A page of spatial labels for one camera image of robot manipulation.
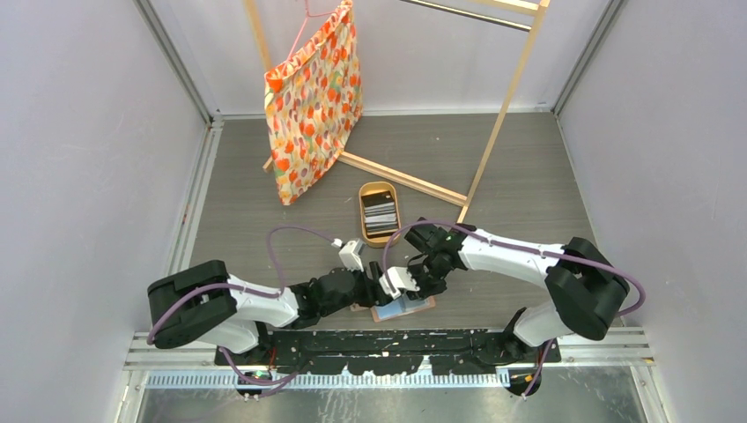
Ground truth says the pink leather card holder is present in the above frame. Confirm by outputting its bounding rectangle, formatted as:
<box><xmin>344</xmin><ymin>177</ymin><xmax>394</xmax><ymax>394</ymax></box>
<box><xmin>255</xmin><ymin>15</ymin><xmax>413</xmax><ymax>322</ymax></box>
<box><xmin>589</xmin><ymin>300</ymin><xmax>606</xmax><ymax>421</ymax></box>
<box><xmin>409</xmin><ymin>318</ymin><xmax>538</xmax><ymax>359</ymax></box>
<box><xmin>350</xmin><ymin>296</ymin><xmax>436</xmax><ymax>323</ymax></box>

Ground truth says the tan oval card tray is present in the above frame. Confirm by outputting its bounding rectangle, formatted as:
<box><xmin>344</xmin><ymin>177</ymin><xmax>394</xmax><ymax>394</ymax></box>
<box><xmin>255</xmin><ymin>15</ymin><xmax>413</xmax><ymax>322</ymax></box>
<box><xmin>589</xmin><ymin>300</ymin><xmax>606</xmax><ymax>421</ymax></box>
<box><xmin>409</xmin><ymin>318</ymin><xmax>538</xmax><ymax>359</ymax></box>
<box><xmin>359</xmin><ymin>181</ymin><xmax>402</xmax><ymax>249</ymax></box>

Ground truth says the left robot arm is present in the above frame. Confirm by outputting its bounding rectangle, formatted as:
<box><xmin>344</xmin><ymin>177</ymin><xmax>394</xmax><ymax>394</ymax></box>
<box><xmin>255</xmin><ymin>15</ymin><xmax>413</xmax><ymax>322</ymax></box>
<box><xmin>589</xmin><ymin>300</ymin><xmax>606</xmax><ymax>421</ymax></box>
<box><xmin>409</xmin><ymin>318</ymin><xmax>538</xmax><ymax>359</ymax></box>
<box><xmin>147</xmin><ymin>260</ymin><xmax>399</xmax><ymax>365</ymax></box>

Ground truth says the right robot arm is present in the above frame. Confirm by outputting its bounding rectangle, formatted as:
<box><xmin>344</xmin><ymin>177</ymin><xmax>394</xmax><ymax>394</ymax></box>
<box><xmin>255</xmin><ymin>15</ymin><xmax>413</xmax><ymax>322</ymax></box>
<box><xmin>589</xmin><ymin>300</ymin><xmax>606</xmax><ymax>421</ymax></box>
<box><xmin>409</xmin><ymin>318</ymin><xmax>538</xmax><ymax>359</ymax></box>
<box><xmin>404</xmin><ymin>219</ymin><xmax>632</xmax><ymax>362</ymax></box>

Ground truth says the stack of credit cards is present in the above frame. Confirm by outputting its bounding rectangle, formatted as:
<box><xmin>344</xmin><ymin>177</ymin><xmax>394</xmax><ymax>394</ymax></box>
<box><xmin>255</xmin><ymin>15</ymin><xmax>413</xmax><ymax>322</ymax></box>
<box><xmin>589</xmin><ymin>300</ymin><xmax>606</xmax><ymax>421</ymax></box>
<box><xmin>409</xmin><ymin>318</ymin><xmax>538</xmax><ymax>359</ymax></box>
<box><xmin>361</xmin><ymin>190</ymin><xmax>400</xmax><ymax>238</ymax></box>

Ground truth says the floral orange fabric bag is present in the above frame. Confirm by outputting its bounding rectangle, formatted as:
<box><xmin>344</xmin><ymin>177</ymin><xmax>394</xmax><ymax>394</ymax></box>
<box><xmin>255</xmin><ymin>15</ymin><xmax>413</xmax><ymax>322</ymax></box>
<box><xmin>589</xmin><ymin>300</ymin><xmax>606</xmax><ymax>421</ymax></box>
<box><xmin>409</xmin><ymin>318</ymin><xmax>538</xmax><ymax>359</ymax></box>
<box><xmin>264</xmin><ymin>1</ymin><xmax>363</xmax><ymax>205</ymax></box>

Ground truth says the wooden clothes rack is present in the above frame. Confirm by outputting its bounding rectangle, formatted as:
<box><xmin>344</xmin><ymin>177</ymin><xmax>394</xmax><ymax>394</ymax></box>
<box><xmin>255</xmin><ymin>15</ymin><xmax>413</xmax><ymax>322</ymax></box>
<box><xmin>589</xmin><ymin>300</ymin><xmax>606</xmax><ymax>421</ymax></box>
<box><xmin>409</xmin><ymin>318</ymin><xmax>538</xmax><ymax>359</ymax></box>
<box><xmin>242</xmin><ymin>1</ymin><xmax>551</xmax><ymax>223</ymax></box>

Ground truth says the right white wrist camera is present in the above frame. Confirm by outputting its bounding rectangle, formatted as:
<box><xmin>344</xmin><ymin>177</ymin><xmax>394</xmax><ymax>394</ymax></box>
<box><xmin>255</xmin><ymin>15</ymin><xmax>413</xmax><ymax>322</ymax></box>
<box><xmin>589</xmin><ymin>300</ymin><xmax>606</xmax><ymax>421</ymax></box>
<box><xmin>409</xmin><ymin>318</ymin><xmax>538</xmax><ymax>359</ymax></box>
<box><xmin>379</xmin><ymin>266</ymin><xmax>419</xmax><ymax>300</ymax></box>

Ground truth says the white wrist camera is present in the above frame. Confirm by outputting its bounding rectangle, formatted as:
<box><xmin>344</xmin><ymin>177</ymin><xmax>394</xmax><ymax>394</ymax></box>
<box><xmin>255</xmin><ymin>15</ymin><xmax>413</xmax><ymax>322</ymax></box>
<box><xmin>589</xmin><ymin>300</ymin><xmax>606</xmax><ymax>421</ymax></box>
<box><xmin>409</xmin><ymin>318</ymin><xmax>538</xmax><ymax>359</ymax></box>
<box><xmin>379</xmin><ymin>266</ymin><xmax>419</xmax><ymax>300</ymax></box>
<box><xmin>331</xmin><ymin>238</ymin><xmax>365</xmax><ymax>271</ymax></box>

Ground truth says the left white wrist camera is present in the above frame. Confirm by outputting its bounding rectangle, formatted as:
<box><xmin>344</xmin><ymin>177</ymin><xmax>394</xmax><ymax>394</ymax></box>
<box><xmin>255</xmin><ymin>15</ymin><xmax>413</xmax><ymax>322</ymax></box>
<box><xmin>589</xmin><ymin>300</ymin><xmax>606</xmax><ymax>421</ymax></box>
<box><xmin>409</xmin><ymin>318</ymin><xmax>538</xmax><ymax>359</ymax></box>
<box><xmin>331</xmin><ymin>238</ymin><xmax>365</xmax><ymax>271</ymax></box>

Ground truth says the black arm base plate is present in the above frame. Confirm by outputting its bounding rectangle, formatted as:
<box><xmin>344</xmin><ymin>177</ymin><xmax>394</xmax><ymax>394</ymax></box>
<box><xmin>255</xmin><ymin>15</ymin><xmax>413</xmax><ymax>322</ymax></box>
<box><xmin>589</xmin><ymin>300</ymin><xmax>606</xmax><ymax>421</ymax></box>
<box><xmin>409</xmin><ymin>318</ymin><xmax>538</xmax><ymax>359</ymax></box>
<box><xmin>213</xmin><ymin>329</ymin><xmax>544</xmax><ymax>376</ymax></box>

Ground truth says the pink wire hanger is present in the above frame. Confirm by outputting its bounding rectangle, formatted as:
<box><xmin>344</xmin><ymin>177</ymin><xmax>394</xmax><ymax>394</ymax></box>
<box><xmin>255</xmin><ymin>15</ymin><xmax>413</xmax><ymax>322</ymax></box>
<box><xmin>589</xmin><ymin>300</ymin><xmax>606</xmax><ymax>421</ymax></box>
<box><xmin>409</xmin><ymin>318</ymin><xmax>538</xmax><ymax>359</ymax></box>
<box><xmin>286</xmin><ymin>0</ymin><xmax>342</xmax><ymax>59</ymax></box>

